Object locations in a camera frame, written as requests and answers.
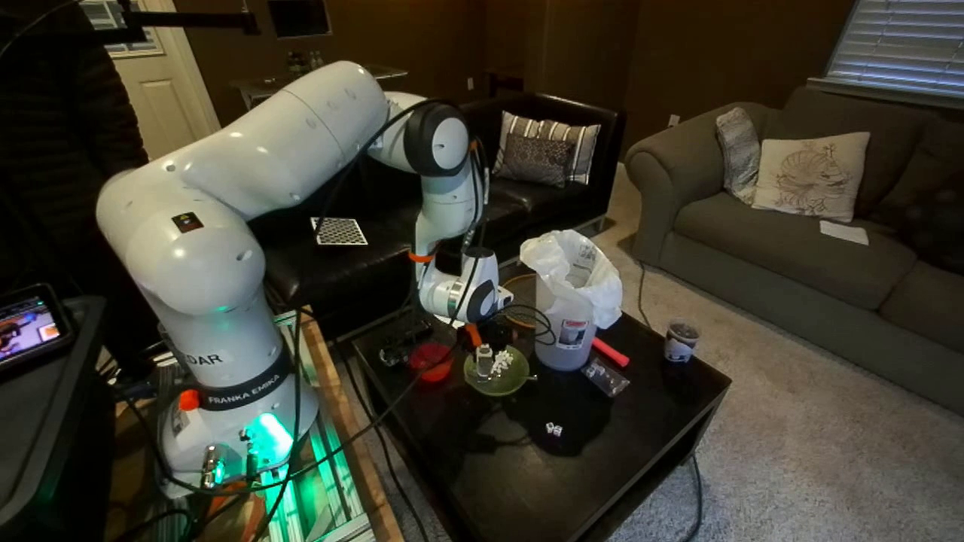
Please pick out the white plastic flower piece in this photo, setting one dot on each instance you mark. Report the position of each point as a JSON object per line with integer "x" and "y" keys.
{"x": 502, "y": 362}

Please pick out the checkered calibration board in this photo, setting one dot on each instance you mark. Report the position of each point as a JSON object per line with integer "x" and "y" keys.
{"x": 339, "y": 231}

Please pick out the black leather sofa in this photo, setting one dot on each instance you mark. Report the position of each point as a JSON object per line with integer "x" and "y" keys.
{"x": 542, "y": 203}

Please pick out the person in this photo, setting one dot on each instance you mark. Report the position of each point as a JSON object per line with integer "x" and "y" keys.
{"x": 60, "y": 150}

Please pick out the cup with dark lid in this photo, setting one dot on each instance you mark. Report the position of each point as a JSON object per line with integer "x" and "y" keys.
{"x": 681, "y": 342}

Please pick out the striped pillow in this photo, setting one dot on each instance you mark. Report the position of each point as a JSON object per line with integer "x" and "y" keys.
{"x": 584, "y": 147}

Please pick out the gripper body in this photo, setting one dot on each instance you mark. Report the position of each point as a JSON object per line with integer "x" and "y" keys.
{"x": 495, "y": 333}

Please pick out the grey fabric sofa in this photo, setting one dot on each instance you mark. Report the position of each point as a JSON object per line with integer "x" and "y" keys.
{"x": 791, "y": 256}

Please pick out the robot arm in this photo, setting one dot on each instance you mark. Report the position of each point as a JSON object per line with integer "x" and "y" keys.
{"x": 226, "y": 196}

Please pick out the bucket with white plastic bag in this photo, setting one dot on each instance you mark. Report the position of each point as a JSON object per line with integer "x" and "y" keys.
{"x": 572, "y": 293}

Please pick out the clear plastic packet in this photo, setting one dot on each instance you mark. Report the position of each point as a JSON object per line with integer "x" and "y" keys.
{"x": 605, "y": 377}

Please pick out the cream pillow with print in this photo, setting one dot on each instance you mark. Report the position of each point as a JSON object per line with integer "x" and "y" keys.
{"x": 812, "y": 177}

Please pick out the white door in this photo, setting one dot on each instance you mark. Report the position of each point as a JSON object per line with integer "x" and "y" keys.
{"x": 162, "y": 90}

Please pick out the white paper sheet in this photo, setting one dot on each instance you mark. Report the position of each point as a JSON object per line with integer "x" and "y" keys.
{"x": 844, "y": 232}

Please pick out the clear small bottle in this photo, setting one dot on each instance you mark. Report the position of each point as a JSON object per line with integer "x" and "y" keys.
{"x": 484, "y": 363}

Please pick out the tablet with lit screen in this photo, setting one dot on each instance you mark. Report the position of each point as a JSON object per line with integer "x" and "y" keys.
{"x": 28, "y": 328}

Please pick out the red bowl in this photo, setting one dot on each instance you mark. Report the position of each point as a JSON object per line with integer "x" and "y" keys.
{"x": 431, "y": 361}

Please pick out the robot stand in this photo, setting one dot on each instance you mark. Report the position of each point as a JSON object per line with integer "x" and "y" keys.
{"x": 339, "y": 482}

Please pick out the dark monitor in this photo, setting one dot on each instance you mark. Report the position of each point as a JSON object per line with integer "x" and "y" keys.
{"x": 299, "y": 16}

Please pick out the grey patterned pillow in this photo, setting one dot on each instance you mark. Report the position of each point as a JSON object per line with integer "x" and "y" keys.
{"x": 739, "y": 154}

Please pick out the dark patterned pillow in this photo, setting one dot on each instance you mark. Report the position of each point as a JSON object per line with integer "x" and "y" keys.
{"x": 536, "y": 159}

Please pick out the green plate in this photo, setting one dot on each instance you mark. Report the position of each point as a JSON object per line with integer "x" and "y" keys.
{"x": 504, "y": 382}

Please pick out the window with blinds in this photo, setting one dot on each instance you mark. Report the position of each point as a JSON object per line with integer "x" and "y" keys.
{"x": 900, "y": 45}

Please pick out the black remote controller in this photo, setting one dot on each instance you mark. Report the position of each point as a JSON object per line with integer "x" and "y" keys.
{"x": 404, "y": 339}

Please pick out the red cylinder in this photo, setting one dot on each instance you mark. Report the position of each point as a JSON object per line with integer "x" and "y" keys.
{"x": 611, "y": 353}

